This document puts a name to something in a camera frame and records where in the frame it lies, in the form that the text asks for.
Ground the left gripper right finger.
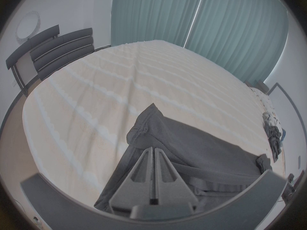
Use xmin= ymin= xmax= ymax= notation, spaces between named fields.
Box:
xmin=154 ymin=148 xmax=199 ymax=211

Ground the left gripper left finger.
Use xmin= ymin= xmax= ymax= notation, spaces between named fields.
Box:
xmin=109 ymin=147 xmax=154 ymax=214

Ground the black T-shirt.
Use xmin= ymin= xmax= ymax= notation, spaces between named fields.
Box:
xmin=94 ymin=103 xmax=272 ymax=211

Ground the bed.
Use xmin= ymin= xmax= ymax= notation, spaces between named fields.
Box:
xmin=22 ymin=40 xmax=303 ymax=209

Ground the pile of clothes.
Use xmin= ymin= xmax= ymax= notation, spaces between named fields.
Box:
xmin=263 ymin=112 xmax=286 ymax=141

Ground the black garment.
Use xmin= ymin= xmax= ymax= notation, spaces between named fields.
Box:
xmin=264 ymin=126 xmax=282 ymax=163

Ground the white printed pillow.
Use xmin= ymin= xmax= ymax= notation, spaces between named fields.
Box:
xmin=249 ymin=86 xmax=280 ymax=129

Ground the grey bedside table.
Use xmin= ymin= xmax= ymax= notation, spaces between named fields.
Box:
xmin=245 ymin=79 xmax=270 ymax=95

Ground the black chest of drawers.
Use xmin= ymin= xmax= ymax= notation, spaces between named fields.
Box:
xmin=30 ymin=28 xmax=95 ymax=81

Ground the blue-green curtain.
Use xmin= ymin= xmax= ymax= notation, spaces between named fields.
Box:
xmin=111 ymin=0 xmax=207 ymax=48
xmin=185 ymin=0 xmax=288 ymax=82

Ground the black dressing table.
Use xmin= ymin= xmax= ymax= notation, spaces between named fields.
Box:
xmin=5 ymin=25 xmax=60 ymax=98

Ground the round white mirror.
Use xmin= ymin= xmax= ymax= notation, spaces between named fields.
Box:
xmin=16 ymin=11 xmax=41 ymax=42

